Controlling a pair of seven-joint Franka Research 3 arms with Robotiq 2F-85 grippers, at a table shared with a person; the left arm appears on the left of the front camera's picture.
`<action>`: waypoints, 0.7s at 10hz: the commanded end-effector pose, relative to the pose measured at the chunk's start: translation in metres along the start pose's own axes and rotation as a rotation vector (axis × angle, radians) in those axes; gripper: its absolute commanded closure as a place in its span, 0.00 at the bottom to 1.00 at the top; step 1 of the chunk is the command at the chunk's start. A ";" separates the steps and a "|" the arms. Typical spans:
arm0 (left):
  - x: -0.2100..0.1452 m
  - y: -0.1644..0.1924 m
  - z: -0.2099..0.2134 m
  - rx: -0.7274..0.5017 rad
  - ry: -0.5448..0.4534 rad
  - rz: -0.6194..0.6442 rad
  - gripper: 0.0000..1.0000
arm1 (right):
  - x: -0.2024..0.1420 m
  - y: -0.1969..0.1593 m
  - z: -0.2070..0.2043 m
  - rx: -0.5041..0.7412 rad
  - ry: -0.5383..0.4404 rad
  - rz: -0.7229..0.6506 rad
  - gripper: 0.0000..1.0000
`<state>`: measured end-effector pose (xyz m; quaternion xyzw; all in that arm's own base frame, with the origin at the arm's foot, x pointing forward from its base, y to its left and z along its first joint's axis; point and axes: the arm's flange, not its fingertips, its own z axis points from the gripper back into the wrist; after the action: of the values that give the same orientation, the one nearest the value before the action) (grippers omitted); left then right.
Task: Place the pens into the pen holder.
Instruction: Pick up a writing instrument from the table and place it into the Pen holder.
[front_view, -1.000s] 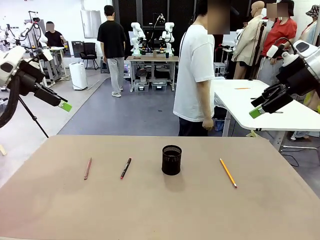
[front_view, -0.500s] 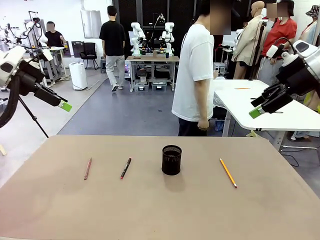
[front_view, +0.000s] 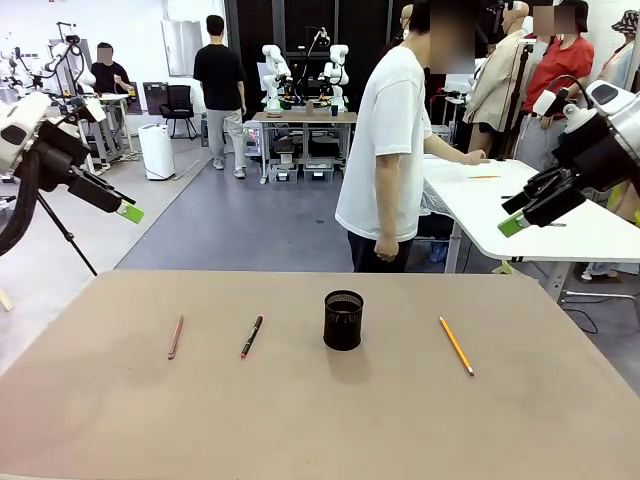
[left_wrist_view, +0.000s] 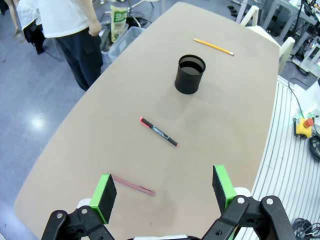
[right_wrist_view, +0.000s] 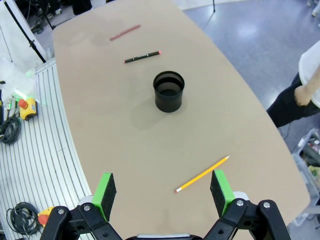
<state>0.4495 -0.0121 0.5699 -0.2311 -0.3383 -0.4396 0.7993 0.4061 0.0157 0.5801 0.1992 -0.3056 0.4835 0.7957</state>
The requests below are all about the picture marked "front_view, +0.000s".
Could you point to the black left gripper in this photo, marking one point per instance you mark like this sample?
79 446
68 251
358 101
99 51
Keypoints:
57 157

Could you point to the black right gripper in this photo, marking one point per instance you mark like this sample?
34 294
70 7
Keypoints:
592 155

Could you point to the yellow pencil pink eraser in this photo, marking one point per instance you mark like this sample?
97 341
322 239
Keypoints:
457 346

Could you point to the black red pen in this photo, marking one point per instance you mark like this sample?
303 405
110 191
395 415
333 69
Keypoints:
251 337

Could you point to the person left forearm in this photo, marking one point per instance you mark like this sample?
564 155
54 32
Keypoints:
445 149

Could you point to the person right forearm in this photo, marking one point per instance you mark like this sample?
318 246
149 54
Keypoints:
386 210

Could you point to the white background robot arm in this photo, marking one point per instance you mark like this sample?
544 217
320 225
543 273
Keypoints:
272 55
340 55

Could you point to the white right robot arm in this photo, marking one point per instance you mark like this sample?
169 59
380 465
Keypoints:
627 125

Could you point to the black mesh pen holder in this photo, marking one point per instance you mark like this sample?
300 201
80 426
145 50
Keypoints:
343 325

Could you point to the person left hand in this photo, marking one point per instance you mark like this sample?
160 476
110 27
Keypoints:
475 158

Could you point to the person right hand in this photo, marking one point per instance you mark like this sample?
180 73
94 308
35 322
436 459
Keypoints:
386 249

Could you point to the white air purifier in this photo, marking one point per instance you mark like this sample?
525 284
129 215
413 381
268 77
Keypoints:
157 155

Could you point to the dark purple screen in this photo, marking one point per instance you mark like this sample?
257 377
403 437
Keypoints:
152 97

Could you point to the black light stand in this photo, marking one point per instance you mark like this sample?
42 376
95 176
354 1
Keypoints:
517 95

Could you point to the clear plastic sheet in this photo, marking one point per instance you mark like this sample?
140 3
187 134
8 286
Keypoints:
435 200

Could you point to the man in black at desk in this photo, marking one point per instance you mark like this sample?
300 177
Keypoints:
110 75

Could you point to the black office chair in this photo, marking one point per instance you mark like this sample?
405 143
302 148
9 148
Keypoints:
179 97

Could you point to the mannequin in beige coat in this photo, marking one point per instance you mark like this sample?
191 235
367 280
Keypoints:
495 75

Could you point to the pale wooden block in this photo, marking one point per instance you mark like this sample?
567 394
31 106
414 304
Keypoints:
6 300

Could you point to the computer with coloured lights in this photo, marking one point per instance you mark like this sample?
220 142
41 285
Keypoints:
252 140

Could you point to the standing man black shirt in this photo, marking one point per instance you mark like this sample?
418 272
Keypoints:
220 75

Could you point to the person in white T-shirt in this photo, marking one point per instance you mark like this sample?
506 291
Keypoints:
385 125

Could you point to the grey storage bin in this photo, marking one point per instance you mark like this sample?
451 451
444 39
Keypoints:
319 172
285 172

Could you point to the mannequin with bucket hat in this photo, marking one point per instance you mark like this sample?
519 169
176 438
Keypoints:
625 25

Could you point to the wooden background robot table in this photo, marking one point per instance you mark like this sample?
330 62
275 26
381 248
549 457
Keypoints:
300 117

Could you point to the black camera tripod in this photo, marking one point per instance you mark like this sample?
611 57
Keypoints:
75 245

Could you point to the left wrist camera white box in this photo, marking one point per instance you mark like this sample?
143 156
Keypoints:
94 109

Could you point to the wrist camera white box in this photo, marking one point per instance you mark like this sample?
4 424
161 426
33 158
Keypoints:
545 102
94 109

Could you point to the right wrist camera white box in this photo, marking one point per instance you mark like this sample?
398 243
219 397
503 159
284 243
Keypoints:
545 102

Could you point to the silver wall panel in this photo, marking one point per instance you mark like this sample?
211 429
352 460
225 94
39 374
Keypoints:
182 50

